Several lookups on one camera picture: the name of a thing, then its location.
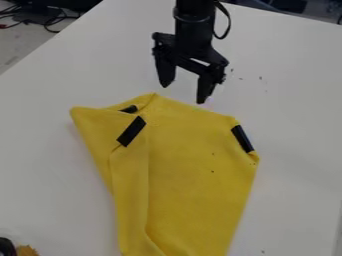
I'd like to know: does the yellow cloth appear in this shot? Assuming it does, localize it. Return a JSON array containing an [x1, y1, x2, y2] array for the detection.
[[68, 92, 261, 256]]

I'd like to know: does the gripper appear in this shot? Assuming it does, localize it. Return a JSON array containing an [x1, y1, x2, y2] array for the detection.
[[150, 20, 232, 105]]

